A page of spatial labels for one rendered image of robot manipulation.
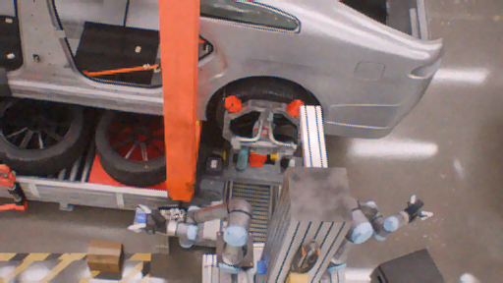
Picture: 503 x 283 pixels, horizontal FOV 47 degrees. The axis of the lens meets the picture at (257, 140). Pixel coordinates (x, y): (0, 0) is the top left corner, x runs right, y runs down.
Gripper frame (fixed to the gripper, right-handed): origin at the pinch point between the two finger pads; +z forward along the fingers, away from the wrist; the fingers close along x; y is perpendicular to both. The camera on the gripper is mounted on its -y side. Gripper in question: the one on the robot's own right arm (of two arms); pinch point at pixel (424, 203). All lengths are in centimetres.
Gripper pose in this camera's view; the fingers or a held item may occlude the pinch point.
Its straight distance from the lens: 355.4
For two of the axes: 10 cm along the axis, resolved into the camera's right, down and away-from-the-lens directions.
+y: -3.6, 6.9, 6.3
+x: 5.9, 6.9, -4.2
